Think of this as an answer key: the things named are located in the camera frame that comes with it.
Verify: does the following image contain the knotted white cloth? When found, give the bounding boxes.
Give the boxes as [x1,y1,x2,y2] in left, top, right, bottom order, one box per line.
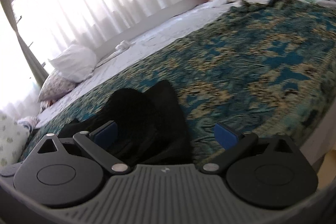
[115,40,131,52]

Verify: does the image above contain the teal patterned bedspread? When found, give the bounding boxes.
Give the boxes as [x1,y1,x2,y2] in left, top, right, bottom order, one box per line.
[21,0,335,164]

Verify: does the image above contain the white plain pillow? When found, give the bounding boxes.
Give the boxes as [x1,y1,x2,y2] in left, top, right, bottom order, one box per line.
[49,44,98,83]

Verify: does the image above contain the striped cloth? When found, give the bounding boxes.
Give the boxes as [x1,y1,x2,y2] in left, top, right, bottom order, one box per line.
[17,117,39,132]

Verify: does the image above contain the white bed sheet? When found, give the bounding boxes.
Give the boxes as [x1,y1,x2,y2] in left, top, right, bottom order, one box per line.
[35,0,274,130]

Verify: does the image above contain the green floral white pillow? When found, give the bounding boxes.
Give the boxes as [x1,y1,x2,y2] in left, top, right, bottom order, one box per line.
[0,111,30,169]

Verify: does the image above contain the black pants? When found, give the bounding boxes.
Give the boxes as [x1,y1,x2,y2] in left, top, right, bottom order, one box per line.
[58,80,193,166]

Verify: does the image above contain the white sheer curtain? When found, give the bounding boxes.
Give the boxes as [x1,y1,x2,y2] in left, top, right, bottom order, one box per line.
[1,0,183,118]

